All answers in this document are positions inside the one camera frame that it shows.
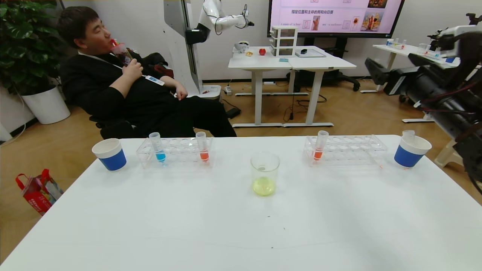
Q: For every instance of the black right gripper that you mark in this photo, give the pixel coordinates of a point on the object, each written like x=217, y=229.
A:
x=394, y=82

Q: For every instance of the yellow pigment test tube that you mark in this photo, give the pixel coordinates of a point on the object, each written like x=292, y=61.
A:
x=408, y=134

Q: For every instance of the blue pigment test tube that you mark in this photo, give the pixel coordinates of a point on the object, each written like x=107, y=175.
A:
x=159, y=152

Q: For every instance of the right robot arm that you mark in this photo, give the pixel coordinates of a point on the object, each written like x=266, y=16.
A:
x=463, y=113

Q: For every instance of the clear acrylic test tube rack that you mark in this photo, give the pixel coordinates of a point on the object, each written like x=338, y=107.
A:
x=350, y=150
x=180, y=154

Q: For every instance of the red pigment test tube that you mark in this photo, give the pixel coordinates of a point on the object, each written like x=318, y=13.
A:
x=319, y=152
x=203, y=152

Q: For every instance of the clear glass beaker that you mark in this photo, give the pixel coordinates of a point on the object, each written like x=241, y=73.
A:
x=264, y=180

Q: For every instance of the long white desk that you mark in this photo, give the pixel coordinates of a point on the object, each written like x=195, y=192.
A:
x=385, y=73

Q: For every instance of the black display stand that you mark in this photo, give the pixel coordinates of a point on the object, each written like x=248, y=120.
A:
x=339, y=77

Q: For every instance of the white standing desk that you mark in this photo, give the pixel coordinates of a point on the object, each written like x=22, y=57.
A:
x=324, y=64
x=258, y=64

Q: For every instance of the grey tray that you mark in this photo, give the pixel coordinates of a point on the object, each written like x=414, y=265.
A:
x=314, y=54

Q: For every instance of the blue white paper cup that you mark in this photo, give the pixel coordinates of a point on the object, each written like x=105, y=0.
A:
x=111, y=158
x=408, y=156

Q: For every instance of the beige plastic stool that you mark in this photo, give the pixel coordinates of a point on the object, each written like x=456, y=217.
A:
x=448, y=154

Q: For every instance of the white drawer organizer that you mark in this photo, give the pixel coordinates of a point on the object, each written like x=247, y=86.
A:
x=284, y=41

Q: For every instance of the white bowl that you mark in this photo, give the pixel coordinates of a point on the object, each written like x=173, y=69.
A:
x=241, y=47

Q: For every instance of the white power strip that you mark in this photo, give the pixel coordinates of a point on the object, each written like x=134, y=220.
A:
x=228, y=90

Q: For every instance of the white humanoid robot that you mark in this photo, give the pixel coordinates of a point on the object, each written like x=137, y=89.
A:
x=180, y=22

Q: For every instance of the black red bag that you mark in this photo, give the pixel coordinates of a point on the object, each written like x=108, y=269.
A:
x=162, y=69

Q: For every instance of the plastic drink cup with straw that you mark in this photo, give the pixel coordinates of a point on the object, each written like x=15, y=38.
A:
x=122, y=54

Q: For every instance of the seated man in black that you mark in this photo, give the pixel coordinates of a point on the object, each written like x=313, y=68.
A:
x=113, y=90

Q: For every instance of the white plant pot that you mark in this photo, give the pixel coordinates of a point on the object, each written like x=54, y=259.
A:
x=47, y=107

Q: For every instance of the green potted plant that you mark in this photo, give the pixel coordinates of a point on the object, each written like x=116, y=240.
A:
x=26, y=41

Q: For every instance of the red shopping bag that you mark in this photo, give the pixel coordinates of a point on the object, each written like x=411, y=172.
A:
x=37, y=194

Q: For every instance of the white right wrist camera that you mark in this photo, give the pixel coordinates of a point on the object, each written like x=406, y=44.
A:
x=457, y=35

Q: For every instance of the large wall display screen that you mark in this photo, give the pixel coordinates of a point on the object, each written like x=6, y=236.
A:
x=293, y=22

